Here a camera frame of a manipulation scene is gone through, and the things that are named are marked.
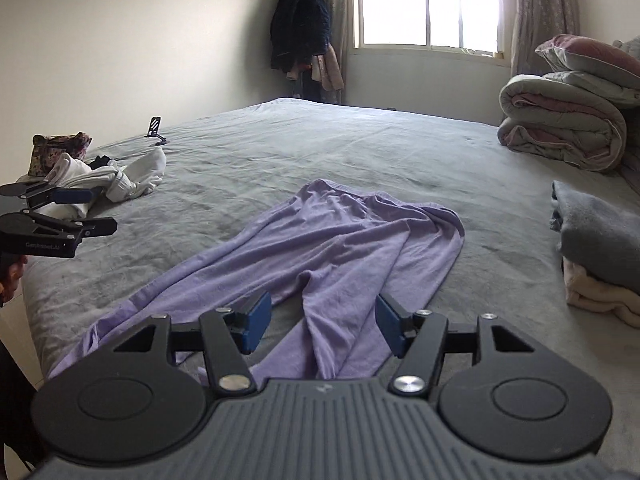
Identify purple pants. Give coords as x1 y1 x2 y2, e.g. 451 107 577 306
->
54 180 465 382

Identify floral pouch bag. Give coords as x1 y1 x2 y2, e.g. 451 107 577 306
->
27 132 92 178

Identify white jacket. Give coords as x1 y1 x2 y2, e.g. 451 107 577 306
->
37 146 167 220

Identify black phone stand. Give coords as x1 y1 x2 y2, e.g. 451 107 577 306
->
145 116 167 146

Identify grey bed sheet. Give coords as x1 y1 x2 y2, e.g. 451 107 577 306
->
23 99 639 470

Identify folded beige garment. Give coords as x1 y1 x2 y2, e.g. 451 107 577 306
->
562 258 640 328

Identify folded grey garment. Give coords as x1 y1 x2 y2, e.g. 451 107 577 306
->
550 180 639 292

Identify rolled grey pink quilt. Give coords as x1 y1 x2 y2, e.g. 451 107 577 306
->
497 75 627 172

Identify dark hanging coats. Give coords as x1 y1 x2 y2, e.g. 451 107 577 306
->
270 0 345 92

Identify grey pink pillow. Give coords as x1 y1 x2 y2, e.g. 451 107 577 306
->
535 34 640 90

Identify window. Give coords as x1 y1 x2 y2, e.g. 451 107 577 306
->
354 0 510 58

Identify right grey curtain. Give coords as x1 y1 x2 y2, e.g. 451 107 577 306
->
511 0 580 76

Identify grey curtain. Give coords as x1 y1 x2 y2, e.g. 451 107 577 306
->
326 0 355 104
511 0 580 76

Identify left grey curtain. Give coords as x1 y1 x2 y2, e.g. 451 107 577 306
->
326 0 355 104

